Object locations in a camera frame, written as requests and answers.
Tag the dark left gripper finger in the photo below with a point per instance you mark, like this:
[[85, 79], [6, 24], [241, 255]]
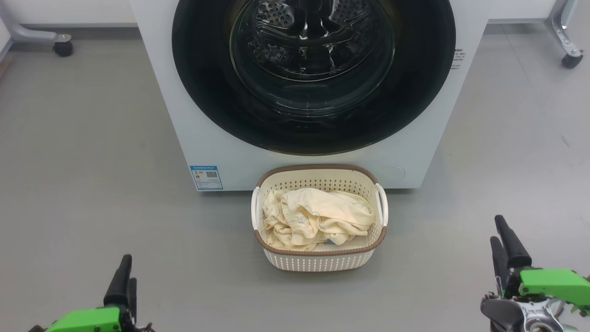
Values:
[[119, 288], [132, 299]]

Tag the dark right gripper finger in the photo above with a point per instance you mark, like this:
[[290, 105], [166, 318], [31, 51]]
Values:
[[515, 251], [499, 263]]

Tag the washing machine glass door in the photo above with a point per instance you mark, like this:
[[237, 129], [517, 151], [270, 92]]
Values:
[[207, 92]]

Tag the blue energy label sticker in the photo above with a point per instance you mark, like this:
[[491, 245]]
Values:
[[206, 177]]

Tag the printed text label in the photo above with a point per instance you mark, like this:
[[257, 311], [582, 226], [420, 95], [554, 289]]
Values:
[[458, 57]]

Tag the cream perforated basket brown rim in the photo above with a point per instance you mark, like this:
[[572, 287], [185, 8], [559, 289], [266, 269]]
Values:
[[318, 260]]

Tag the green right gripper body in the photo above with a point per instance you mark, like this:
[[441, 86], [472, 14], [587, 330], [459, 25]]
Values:
[[553, 283]]

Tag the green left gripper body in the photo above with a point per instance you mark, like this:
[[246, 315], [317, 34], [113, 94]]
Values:
[[87, 322]]

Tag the white front-load washing machine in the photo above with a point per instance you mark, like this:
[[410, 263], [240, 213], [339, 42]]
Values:
[[295, 161]]

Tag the grey metal frame with caster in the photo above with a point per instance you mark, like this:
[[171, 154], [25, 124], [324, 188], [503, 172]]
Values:
[[27, 34], [560, 32]]

